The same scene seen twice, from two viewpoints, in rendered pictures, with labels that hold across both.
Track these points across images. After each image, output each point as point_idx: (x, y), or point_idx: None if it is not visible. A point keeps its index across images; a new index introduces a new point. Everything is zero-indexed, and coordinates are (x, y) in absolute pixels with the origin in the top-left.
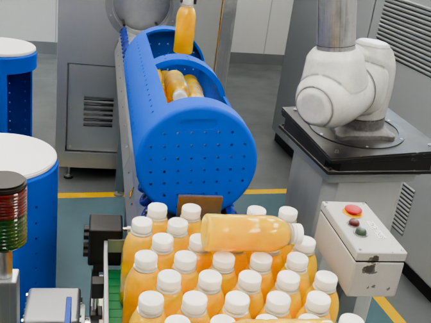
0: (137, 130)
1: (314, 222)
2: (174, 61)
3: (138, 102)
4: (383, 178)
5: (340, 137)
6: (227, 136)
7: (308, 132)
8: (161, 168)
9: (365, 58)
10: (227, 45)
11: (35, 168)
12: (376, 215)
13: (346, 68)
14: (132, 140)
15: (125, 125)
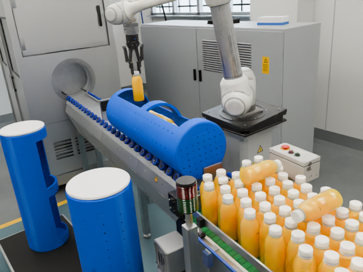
0: (166, 144)
1: (240, 162)
2: (154, 105)
3: (153, 131)
4: (264, 130)
5: (241, 117)
6: (212, 133)
7: (224, 121)
8: (187, 158)
9: None
10: None
11: (125, 181)
12: (265, 149)
13: (243, 85)
14: (159, 151)
15: (118, 148)
